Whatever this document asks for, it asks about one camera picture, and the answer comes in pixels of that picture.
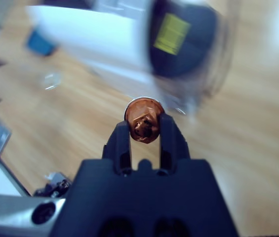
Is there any white capsule coffee machine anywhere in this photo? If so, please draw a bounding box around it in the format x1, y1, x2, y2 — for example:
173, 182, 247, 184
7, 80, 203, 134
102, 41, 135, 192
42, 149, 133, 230
25, 0, 155, 86

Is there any clear plastic cup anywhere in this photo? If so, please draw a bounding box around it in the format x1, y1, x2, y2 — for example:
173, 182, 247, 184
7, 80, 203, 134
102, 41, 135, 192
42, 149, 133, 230
38, 71, 63, 91

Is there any orange coffee capsule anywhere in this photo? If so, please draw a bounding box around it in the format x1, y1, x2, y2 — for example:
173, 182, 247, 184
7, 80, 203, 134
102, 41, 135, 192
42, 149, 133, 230
124, 97, 164, 145

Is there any clear water tank dark lid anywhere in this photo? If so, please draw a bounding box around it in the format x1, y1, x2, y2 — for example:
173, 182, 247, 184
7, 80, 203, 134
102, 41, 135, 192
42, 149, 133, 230
148, 0, 235, 117

